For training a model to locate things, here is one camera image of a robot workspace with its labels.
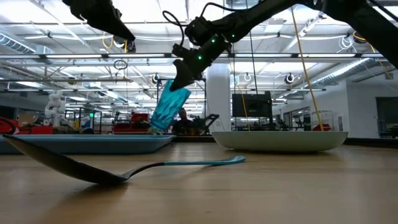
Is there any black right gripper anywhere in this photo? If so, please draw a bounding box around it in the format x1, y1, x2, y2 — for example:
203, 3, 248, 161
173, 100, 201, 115
169, 34, 233, 92

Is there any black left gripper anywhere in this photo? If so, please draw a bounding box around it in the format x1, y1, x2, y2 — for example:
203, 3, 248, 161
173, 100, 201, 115
62, 0, 136, 42

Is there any teal faceted plastic cup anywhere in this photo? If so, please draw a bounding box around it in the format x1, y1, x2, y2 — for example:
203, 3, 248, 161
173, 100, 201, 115
150, 79, 192, 132

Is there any metal spoon with teal handle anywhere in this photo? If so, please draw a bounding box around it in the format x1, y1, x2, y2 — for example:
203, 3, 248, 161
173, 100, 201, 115
2, 134, 246, 185

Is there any blue plastic tray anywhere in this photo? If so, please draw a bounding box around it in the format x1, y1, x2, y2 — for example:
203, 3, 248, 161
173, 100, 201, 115
0, 133, 176, 155

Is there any white pillar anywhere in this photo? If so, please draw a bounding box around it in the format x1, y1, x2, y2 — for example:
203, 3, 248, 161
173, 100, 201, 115
206, 63, 232, 137

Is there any person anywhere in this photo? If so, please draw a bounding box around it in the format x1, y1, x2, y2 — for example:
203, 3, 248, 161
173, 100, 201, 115
170, 107, 195, 136

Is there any red tool cart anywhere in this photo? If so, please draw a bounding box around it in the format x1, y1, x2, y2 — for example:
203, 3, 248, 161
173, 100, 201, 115
113, 112, 152, 135

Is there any black monitor screen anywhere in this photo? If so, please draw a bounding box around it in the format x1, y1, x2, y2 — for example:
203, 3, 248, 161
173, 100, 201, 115
231, 91, 273, 119

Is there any cardboard box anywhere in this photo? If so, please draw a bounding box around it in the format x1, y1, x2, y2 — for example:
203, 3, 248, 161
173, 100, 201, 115
17, 113, 39, 126

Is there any red triangular object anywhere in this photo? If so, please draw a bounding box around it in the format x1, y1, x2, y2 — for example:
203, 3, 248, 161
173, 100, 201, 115
312, 123, 332, 132

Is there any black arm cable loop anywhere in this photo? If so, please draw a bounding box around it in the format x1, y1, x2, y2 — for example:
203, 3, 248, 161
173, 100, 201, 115
162, 10, 187, 47

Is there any thin yellow hanging cable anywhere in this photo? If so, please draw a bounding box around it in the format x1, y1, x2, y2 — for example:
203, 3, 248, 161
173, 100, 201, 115
228, 58, 251, 132

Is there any thick yellow hanging cable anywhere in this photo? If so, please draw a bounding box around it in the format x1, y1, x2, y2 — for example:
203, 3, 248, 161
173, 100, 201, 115
290, 6, 325, 132

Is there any black and red cable loop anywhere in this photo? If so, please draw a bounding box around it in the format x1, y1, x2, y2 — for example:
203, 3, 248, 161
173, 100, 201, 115
0, 116, 21, 135

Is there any silver ceiling air duct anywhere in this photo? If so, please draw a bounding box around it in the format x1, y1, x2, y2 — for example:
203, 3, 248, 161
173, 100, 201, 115
310, 57, 389, 87

